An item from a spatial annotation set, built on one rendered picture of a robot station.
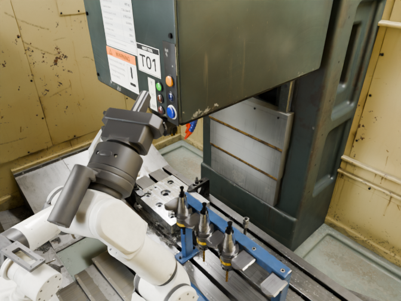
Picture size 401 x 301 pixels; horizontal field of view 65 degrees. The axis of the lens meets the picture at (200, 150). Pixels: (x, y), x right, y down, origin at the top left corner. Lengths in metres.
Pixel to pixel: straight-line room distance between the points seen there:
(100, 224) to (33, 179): 1.69
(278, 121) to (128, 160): 0.95
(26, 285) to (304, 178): 1.15
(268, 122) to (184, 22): 0.81
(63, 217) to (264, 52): 0.68
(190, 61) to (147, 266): 0.44
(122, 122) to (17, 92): 1.45
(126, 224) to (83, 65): 1.65
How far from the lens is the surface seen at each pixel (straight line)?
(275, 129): 1.42
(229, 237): 0.96
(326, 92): 1.31
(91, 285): 1.62
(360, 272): 1.94
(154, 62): 0.80
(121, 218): 0.53
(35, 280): 0.75
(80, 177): 0.53
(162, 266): 0.65
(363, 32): 1.55
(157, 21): 0.76
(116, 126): 0.60
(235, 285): 1.33
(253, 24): 0.88
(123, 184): 0.54
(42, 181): 2.16
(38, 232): 1.05
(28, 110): 2.06
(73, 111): 2.15
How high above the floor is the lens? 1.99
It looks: 32 degrees down
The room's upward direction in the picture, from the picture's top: straight up
